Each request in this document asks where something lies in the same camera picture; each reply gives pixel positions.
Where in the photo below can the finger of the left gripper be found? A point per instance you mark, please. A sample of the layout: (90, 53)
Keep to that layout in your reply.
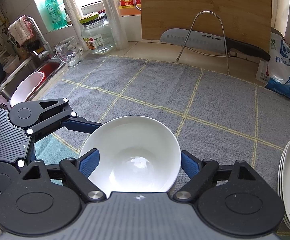
(31, 153)
(81, 126)

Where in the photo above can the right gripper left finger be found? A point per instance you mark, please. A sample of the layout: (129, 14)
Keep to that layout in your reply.
(76, 173)

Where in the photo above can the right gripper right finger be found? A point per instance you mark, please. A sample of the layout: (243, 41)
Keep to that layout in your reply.
(200, 172)

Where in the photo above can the white floral bowl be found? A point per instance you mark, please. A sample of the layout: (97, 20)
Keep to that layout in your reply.
(137, 154)

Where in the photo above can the grey blue kitchen towel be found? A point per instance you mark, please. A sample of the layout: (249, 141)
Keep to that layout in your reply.
(212, 115)

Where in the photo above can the white pink sink basket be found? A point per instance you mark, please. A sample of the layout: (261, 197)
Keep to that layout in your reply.
(26, 88)

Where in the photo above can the clear glass mug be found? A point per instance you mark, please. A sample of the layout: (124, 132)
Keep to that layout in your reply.
(68, 52)

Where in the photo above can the metal sink faucet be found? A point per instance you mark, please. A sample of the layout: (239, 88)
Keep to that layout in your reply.
(48, 52)

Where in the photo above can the glass jar with label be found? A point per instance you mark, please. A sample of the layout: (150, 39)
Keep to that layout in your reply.
(96, 33)

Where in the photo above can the green dish soap bottle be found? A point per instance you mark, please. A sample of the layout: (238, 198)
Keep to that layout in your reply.
(56, 11)

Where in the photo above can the pink cloth on faucet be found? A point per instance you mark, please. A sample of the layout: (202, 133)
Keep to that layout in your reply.
(21, 30)

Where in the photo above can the short plastic wrap roll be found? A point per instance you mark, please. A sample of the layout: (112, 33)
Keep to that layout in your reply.
(75, 14)

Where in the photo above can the white blue salt bag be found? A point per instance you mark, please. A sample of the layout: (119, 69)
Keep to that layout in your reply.
(275, 73)

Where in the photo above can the tall plastic wrap roll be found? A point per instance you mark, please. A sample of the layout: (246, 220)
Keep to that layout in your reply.
(115, 20)

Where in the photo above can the bamboo cutting board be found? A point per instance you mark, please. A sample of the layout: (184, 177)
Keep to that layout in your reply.
(247, 21)

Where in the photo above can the metal wire stand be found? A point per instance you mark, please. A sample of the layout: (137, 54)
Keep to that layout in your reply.
(206, 37)

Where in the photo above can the black handled kitchen knife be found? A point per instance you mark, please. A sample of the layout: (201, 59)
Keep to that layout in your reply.
(177, 36)

